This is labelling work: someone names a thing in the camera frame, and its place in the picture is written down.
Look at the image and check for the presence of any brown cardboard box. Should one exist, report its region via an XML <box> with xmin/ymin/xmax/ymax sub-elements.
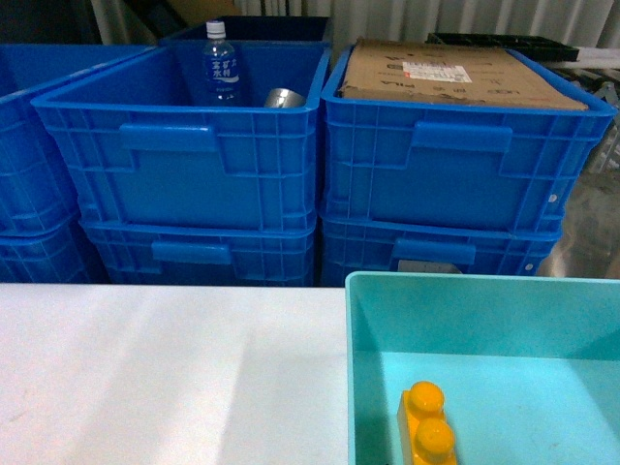
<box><xmin>339</xmin><ymin>39</ymin><xmax>587</xmax><ymax>110</ymax></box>

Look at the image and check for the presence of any yellow toy block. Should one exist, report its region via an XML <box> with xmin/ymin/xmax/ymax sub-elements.
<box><xmin>397</xmin><ymin>381</ymin><xmax>457</xmax><ymax>465</ymax></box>

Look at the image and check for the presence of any lower right blue crate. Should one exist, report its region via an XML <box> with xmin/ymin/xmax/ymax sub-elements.
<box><xmin>321</xmin><ymin>216</ymin><xmax>562</xmax><ymax>287</ymax></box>

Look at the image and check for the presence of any silver metal can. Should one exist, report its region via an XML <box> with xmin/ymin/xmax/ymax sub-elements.
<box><xmin>263</xmin><ymin>88</ymin><xmax>306</xmax><ymax>109</ymax></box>

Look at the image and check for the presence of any lower left blue crate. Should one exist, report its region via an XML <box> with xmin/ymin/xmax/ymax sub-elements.
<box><xmin>80</xmin><ymin>220</ymin><xmax>316</xmax><ymax>287</ymax></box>

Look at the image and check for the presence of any blue crate with cardboard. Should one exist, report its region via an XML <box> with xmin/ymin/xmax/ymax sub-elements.
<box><xmin>322</xmin><ymin>51</ymin><xmax>617</xmax><ymax>233</ymax></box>

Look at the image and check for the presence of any clear water bottle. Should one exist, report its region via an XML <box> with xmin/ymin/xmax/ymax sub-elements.
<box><xmin>201</xmin><ymin>20</ymin><xmax>241</xmax><ymax>107</ymax></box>

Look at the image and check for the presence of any blue crate with bottle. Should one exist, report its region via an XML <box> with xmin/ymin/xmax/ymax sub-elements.
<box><xmin>32</xmin><ymin>41</ymin><xmax>330</xmax><ymax>233</ymax></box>

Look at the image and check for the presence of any dark blue rear crate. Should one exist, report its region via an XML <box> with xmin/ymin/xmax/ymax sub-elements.
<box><xmin>164</xmin><ymin>16</ymin><xmax>330</xmax><ymax>44</ymax></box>

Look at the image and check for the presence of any teal plastic tray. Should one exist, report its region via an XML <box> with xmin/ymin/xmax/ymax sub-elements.
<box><xmin>346</xmin><ymin>272</ymin><xmax>619</xmax><ymax>464</ymax></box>

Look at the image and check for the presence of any far left lower crate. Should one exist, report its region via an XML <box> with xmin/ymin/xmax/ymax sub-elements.
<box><xmin>1</xmin><ymin>215</ymin><xmax>110</xmax><ymax>284</ymax></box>

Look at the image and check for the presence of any black plastic tray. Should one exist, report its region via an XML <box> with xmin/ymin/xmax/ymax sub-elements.
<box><xmin>425</xmin><ymin>32</ymin><xmax>579</xmax><ymax>62</ymax></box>

